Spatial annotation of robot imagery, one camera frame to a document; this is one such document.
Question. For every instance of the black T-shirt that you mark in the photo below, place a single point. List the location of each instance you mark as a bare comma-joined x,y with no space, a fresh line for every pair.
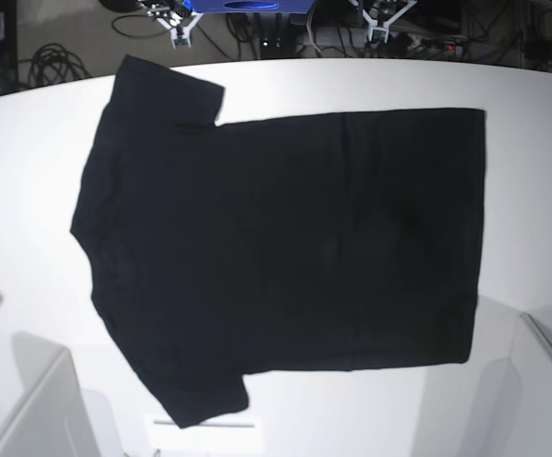
337,241

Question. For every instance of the blue box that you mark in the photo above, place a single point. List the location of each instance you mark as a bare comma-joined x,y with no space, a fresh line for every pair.
269,6

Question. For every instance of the black monitor stand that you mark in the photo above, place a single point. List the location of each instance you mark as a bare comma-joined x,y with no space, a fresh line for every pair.
8,41

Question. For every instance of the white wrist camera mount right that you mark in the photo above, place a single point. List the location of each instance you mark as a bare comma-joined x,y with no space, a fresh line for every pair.
178,18

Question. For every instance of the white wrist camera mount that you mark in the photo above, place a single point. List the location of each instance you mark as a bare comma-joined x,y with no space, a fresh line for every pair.
178,18
379,17

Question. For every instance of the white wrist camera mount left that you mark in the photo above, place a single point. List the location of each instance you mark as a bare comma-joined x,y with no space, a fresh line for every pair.
379,17

